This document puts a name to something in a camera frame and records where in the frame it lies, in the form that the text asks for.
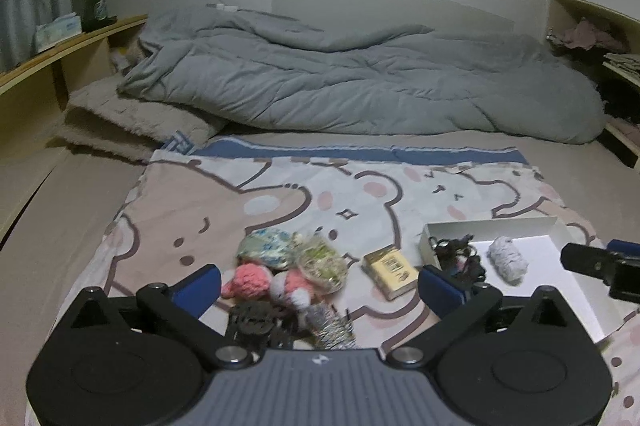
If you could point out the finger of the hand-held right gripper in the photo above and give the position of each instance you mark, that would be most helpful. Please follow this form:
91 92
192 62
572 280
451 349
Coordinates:
622 247
585 260

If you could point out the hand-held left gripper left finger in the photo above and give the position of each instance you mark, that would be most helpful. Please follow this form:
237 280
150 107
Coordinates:
202 286

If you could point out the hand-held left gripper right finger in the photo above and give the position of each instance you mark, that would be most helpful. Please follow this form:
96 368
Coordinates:
440 293

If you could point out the white shallow box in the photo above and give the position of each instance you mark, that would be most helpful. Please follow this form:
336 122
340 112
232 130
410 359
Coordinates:
550 266

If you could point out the blue floral brocade pouch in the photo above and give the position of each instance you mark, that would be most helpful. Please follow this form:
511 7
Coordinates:
265 248

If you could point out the small yellow box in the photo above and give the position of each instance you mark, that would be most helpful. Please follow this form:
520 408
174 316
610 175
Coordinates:
390 273

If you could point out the grey white yarn bundle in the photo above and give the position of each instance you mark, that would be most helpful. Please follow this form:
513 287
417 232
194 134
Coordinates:
507 258

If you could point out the bear printed blanket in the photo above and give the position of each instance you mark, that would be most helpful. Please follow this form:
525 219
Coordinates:
200 206

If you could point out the pink and white crochet toy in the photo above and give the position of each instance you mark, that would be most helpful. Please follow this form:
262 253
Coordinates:
295 288

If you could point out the silver patterned pouch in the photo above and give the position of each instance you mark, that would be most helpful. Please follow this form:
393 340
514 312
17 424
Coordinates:
330 328

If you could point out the clear bag with gold trinkets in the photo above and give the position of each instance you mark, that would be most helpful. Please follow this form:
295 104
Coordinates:
322 263

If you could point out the beige fleece blanket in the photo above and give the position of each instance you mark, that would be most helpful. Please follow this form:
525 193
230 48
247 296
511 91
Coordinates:
125 120

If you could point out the pink crumpled clothes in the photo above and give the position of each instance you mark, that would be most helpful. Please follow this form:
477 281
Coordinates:
585 35

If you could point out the grey duvet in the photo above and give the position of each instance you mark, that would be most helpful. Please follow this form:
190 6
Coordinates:
350 85

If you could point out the open wooden cabinet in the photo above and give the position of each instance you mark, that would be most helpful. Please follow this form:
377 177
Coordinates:
595 8

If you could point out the wooden bedside shelf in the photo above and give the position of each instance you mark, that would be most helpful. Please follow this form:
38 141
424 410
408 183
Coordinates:
65 50

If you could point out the white power adapter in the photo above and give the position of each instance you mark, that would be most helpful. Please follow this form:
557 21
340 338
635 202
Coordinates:
227 7

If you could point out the white headboard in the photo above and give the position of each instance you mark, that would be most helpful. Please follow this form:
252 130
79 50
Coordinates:
400 3

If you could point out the tissue box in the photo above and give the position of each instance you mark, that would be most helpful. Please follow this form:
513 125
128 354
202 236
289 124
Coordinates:
57 30

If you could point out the green glass bottle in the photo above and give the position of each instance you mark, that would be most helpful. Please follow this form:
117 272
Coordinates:
96 5

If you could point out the grey curtain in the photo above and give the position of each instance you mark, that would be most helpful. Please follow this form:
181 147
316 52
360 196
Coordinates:
30 5

